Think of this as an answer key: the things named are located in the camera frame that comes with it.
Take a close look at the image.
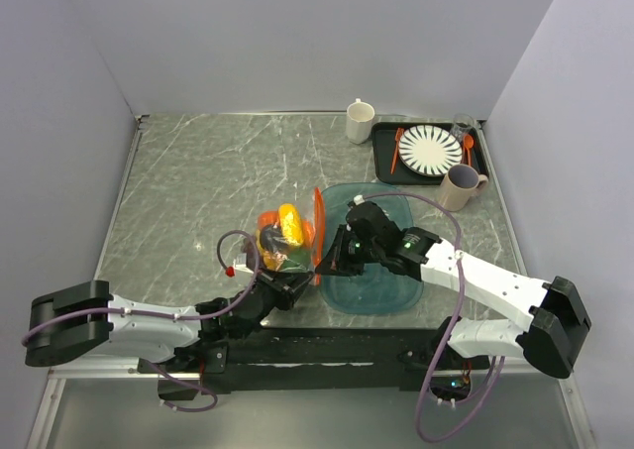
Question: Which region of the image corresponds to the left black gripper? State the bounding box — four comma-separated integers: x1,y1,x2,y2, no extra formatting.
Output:
253,266,316,319

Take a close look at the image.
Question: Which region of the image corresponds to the green lime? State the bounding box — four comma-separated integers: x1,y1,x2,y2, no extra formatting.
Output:
288,248,311,268

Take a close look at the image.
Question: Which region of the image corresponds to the clear zip top bag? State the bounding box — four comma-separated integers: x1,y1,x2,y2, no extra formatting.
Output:
234,187,326,274

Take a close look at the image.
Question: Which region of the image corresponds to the textured orange tangerine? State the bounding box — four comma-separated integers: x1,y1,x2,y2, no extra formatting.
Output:
258,210,278,229

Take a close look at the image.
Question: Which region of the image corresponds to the teal plastic food tray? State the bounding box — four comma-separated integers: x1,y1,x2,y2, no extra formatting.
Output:
316,181,425,315

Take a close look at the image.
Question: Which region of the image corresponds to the striped white plate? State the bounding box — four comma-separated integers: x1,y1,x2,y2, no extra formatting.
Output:
399,125,463,177

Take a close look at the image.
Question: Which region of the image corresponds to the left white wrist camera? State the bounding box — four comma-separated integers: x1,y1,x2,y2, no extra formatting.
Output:
225,253,258,278

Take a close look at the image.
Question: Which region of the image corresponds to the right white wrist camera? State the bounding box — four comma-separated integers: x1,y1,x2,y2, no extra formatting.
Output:
348,194,366,208

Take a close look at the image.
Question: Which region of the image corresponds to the orange plastic spoon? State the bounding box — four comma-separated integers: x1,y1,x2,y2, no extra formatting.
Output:
463,134,475,167

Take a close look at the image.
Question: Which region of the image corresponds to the yellow pear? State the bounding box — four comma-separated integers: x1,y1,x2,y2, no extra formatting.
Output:
263,251,286,272

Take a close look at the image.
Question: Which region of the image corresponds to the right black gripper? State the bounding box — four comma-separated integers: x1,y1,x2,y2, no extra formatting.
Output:
318,223,384,276

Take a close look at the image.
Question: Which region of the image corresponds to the beige mug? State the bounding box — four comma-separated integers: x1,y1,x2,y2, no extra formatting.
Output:
437,164,488,212

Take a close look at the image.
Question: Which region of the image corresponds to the dark purple plum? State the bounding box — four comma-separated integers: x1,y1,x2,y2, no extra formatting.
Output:
259,225,287,253

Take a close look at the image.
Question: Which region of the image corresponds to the clear drinking glass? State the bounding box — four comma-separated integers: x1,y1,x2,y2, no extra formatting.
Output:
450,113,475,143

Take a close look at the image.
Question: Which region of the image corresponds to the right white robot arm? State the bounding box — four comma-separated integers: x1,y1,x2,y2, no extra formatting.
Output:
316,201,591,380

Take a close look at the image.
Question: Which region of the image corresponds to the yellow corn cob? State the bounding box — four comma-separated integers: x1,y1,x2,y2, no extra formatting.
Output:
278,203,304,248

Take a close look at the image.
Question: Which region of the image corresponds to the orange plastic fork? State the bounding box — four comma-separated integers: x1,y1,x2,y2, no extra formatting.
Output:
390,128,404,174

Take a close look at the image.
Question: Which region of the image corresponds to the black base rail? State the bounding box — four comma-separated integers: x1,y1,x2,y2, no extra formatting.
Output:
133,322,501,393

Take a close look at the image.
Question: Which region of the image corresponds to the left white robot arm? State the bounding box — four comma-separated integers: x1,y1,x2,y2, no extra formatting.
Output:
22,270,314,372

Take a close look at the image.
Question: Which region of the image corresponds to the dark red grape bunch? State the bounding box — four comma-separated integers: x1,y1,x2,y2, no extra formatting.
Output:
242,238,260,270

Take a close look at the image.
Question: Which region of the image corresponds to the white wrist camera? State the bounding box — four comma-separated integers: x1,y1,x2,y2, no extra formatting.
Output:
225,253,258,278
348,194,366,208

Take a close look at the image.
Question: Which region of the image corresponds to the white ceramic mug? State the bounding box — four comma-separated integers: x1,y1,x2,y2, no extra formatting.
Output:
345,98,375,145

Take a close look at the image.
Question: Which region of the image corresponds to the smooth orange persimmon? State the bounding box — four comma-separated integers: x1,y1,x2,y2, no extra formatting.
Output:
302,220,315,245

